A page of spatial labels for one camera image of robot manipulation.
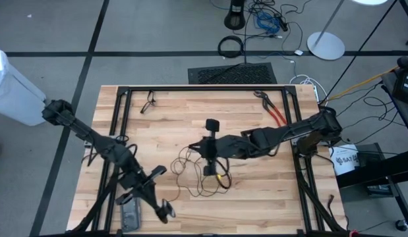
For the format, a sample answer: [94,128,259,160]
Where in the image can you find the dark red cable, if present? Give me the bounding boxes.
[326,194,337,220]

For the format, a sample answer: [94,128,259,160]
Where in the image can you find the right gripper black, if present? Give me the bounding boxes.
[189,118,226,177]

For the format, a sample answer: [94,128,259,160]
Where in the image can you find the black side cart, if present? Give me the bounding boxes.
[381,55,408,141]

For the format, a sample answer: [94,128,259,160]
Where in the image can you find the coiled black floor cable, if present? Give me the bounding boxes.
[218,35,246,59]

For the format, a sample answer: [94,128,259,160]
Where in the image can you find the red-handled pliers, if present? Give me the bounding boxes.
[253,90,288,128]

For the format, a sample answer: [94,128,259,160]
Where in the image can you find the grey rectangular pouch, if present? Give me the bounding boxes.
[119,196,141,233]

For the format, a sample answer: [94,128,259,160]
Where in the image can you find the black floor cable tangle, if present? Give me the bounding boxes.
[243,0,305,55]

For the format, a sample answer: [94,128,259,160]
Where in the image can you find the white trash bin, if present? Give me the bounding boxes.
[0,45,47,127]

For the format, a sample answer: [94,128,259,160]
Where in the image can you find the black eyeglasses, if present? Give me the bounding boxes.
[140,90,157,115]

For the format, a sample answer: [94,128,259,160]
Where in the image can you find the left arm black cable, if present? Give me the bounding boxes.
[115,134,138,157]

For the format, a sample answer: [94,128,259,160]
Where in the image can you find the blue cable bundle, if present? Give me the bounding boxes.
[254,11,281,34]

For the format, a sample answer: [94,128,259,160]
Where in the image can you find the white lamp base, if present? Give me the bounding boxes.
[306,0,389,61]

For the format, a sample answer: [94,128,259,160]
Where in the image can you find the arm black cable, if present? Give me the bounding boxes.
[115,134,138,157]
[212,157,233,190]

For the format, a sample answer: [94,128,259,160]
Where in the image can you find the thin black slanted pole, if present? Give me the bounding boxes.
[321,0,399,103]

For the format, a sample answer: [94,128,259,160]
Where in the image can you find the black floor vent mat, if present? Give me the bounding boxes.
[187,62,278,85]

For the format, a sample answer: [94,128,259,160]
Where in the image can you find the yellow cable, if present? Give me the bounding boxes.
[322,57,408,103]

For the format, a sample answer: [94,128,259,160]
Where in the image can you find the black cylinder stand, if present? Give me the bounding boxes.
[223,0,247,30]

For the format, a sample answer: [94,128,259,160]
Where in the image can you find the thin black cord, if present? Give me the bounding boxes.
[163,146,233,202]

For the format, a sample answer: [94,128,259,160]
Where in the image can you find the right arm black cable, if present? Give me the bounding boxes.
[212,157,233,190]

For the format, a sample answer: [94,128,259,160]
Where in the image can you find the black power strip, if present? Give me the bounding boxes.
[274,13,289,33]

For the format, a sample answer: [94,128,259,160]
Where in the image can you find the white power strip cable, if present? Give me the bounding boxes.
[289,74,328,103]

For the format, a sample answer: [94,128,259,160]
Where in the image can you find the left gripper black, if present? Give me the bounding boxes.
[115,165,167,224]

